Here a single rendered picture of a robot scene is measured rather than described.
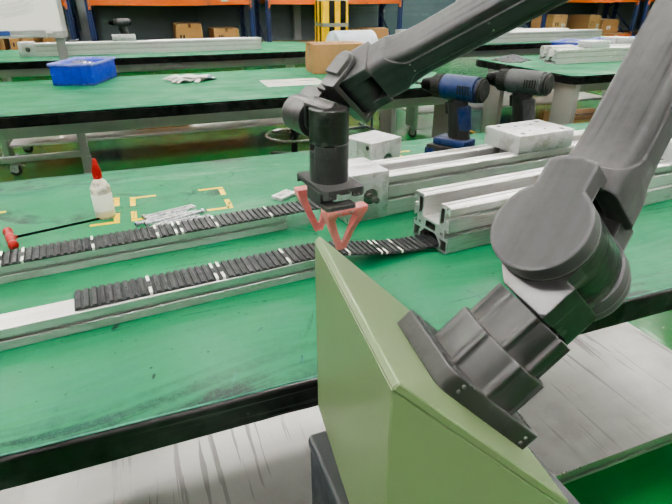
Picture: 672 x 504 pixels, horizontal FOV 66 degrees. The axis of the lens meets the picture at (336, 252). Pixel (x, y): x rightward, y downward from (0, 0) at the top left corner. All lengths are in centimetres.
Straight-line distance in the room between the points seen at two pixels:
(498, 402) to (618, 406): 117
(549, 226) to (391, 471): 20
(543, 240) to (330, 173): 41
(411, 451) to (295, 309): 42
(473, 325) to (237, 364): 33
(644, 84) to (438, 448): 33
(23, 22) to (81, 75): 83
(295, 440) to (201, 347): 68
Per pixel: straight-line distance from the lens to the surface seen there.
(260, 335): 68
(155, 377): 65
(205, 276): 77
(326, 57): 299
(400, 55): 71
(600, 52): 391
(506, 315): 41
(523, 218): 42
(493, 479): 40
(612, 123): 48
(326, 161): 74
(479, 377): 40
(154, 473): 131
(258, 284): 78
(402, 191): 103
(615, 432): 150
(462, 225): 89
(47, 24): 360
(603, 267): 43
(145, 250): 92
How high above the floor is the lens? 117
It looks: 27 degrees down
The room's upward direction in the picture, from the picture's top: straight up
